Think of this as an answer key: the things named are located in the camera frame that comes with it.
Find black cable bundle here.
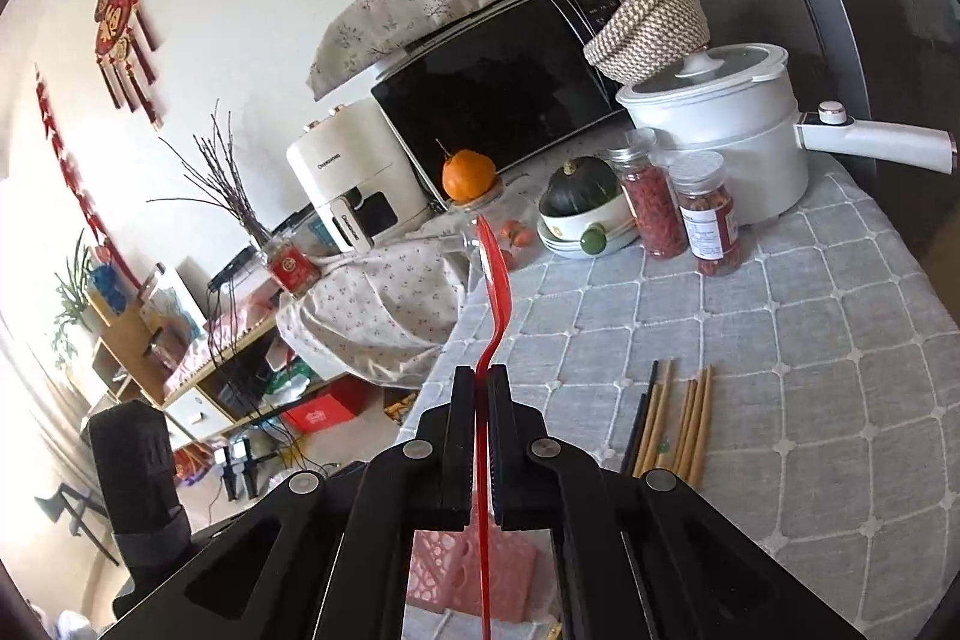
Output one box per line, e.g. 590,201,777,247
202,280,331,468

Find pink cloth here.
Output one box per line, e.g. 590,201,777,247
169,302,278,386

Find clear glass jar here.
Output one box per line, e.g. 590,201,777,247
439,190,518,270

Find jar with red label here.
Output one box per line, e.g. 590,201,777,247
667,149,745,277

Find red spatula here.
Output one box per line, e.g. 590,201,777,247
474,214,515,640

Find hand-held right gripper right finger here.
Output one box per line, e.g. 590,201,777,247
487,364,871,640

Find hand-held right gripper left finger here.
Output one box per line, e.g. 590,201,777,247
97,366,481,640

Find red box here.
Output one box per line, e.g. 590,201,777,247
281,377,372,435

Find dark green pumpkin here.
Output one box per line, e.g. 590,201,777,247
538,156,623,217

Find jar of red berries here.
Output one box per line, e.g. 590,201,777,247
604,128,689,260

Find red tasselled wall ornament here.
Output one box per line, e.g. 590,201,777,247
94,0,164,131

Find white floral cloth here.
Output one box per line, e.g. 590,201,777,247
276,235,481,386

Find low cabinet with white drawers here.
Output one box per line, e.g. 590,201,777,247
161,310,301,442

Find wooden shelf unit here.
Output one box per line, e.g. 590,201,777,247
82,265,188,408

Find red labelled glass jar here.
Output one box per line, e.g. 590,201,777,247
261,231,320,295

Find pink utensil holder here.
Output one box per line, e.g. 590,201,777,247
405,527,541,615

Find black microwave oven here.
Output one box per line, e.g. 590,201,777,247
371,0,638,206

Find white air fryer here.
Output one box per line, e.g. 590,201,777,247
285,98,432,255

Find large orange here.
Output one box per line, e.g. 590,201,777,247
441,149,497,205

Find white picture board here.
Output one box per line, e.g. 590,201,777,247
146,265,207,341

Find red hanging string decoration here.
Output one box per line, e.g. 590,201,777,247
34,62,140,289

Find dry branches in vase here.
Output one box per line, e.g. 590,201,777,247
146,100,275,251

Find white bowl with green knob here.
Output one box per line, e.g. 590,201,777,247
536,190,642,259

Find green potted plant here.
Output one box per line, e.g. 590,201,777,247
52,227,102,363

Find woven rope basket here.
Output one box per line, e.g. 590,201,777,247
583,0,712,86

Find white electric pot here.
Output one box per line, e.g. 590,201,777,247
615,44,959,227

